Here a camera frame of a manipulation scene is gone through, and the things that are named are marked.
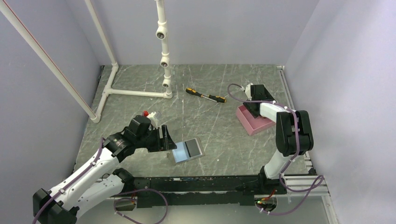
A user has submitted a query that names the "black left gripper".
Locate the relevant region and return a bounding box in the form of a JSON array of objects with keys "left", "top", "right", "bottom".
[{"left": 135, "top": 125, "right": 177, "bottom": 152}]

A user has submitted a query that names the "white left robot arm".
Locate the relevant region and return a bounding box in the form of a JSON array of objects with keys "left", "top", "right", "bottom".
[{"left": 32, "top": 115, "right": 177, "bottom": 224}]

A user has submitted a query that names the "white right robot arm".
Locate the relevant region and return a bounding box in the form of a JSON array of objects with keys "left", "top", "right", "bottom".
[{"left": 243, "top": 84, "right": 314, "bottom": 194}]

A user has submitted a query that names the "pink plastic card box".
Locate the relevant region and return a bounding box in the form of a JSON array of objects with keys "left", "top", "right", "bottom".
[{"left": 235, "top": 105, "right": 275, "bottom": 136}]

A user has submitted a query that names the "grey leather card holder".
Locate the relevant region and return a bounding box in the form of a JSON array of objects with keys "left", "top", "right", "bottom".
[{"left": 167, "top": 137, "right": 205, "bottom": 165}]

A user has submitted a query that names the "yellow black screwdriver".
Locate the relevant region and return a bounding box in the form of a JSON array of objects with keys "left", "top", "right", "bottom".
[{"left": 185, "top": 88, "right": 226, "bottom": 103}]

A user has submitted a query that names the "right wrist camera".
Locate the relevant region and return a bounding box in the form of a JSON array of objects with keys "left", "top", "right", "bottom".
[{"left": 244, "top": 83, "right": 253, "bottom": 100}]

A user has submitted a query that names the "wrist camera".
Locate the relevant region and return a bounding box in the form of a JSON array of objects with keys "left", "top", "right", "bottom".
[
  {"left": 142, "top": 111, "right": 162, "bottom": 127},
  {"left": 244, "top": 83, "right": 253, "bottom": 100}
]

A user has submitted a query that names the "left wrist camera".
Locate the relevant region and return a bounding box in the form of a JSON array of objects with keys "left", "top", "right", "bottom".
[{"left": 142, "top": 111, "right": 162, "bottom": 127}]

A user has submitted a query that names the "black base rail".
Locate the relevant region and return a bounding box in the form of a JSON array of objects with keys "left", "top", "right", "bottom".
[{"left": 111, "top": 168, "right": 288, "bottom": 208}]

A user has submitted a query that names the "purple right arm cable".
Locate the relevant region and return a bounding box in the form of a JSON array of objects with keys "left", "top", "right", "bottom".
[{"left": 227, "top": 83, "right": 324, "bottom": 217}]

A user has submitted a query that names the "aluminium extrusion frame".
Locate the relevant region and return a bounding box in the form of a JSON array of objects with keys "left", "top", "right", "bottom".
[{"left": 277, "top": 66, "right": 325, "bottom": 194}]

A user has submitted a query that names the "white PVC pipe frame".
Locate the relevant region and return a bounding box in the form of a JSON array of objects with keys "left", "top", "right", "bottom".
[{"left": 0, "top": 0, "right": 173, "bottom": 124}]

